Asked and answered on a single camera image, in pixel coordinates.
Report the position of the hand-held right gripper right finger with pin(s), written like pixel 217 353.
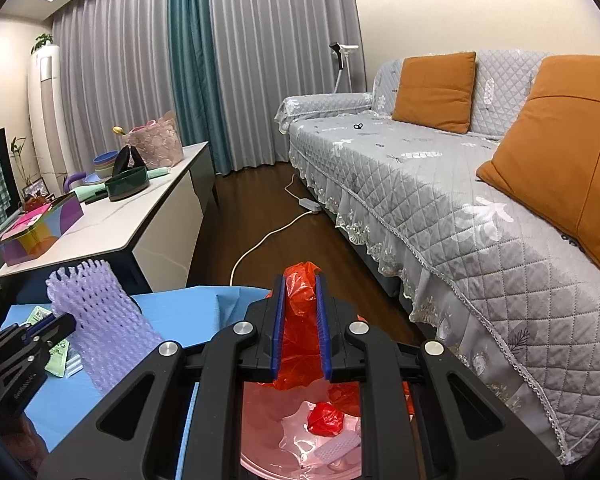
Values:
pixel 322 325

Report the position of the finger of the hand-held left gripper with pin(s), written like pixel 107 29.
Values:
pixel 40 326
pixel 60 326

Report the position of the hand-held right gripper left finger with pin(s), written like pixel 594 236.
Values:
pixel 278 325

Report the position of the red plastic bag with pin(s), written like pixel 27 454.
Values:
pixel 300 320

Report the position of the green packet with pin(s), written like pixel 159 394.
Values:
pixel 57 360

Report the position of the purple foam fruit net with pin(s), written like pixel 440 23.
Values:
pixel 105 320

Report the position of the pink trash bin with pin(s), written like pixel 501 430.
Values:
pixel 260 410

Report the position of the person's left forearm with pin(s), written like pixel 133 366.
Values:
pixel 20 442

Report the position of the colourful box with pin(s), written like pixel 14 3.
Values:
pixel 35 235

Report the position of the small crumpled red plastic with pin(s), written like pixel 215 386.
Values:
pixel 325 417

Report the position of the blue table cloth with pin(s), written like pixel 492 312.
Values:
pixel 180 310

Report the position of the clear plastic wrap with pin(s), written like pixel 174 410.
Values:
pixel 295 425

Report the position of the white power strip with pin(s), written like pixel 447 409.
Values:
pixel 310 205

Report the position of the red ornament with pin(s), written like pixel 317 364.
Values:
pixel 32 204

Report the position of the white foam piece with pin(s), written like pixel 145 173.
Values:
pixel 337 447

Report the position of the mint green case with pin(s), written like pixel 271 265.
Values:
pixel 87 193

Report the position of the white coffee table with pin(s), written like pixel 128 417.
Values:
pixel 145 210

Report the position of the purple plastic item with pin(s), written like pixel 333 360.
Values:
pixel 72 180

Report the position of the dark green basket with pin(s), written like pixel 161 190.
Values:
pixel 127 185

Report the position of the grey quilted sofa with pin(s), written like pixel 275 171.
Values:
pixel 430 200

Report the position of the stacked pastel bowls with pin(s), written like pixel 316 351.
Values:
pixel 105 162

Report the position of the bamboo plant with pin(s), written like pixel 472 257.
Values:
pixel 19 155

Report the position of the small yellow object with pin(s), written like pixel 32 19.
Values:
pixel 117 130

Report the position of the pink basket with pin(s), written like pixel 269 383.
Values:
pixel 155 145

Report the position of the white standing air conditioner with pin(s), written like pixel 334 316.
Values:
pixel 45 110

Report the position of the teal curtain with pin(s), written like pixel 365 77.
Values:
pixel 195 85

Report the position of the orange cushion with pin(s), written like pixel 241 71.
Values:
pixel 560 160
pixel 432 92

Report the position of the grey curtain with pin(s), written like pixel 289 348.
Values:
pixel 280 60
pixel 115 60

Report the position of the white floor lamp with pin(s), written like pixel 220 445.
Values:
pixel 349 49

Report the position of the green potted plant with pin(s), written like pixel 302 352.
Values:
pixel 42 40

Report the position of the small photo frame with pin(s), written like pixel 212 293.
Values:
pixel 34 189

